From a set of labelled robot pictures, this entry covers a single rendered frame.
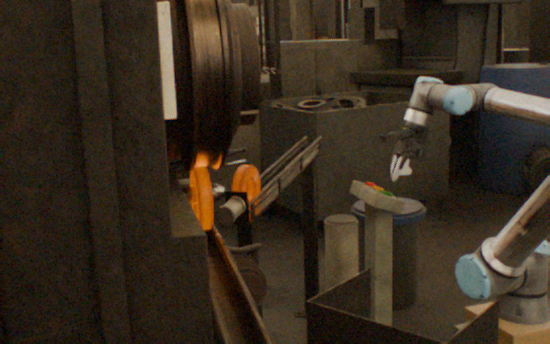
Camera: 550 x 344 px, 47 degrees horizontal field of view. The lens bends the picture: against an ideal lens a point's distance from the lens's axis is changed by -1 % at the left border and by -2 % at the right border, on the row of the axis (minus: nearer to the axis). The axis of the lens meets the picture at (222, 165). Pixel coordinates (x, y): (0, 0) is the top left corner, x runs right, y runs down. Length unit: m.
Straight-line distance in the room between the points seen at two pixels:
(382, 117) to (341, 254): 1.69
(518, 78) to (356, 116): 1.38
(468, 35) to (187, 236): 4.50
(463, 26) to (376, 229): 3.15
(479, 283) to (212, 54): 1.25
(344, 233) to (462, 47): 3.23
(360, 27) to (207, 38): 4.20
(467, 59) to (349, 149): 1.88
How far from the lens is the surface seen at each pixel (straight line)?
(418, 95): 2.31
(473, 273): 2.17
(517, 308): 2.36
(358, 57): 5.37
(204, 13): 1.29
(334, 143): 3.69
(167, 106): 1.01
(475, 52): 5.44
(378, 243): 2.41
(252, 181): 2.04
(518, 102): 2.21
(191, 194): 1.50
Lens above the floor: 1.18
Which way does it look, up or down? 11 degrees down
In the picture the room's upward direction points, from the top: 3 degrees counter-clockwise
